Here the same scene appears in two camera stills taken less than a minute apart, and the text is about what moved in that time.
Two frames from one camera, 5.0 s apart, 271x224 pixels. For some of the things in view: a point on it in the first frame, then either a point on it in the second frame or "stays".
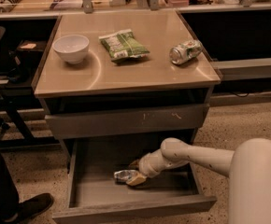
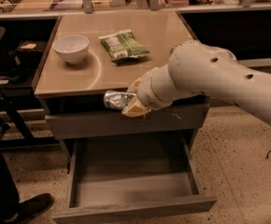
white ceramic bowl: x=73 y=48 stays
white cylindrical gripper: x=147 y=166 → x=145 y=89
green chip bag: x=123 y=45 stays
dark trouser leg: x=2 y=196 stays
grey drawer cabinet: x=114 y=85 stays
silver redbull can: x=123 y=175 → x=117 y=100
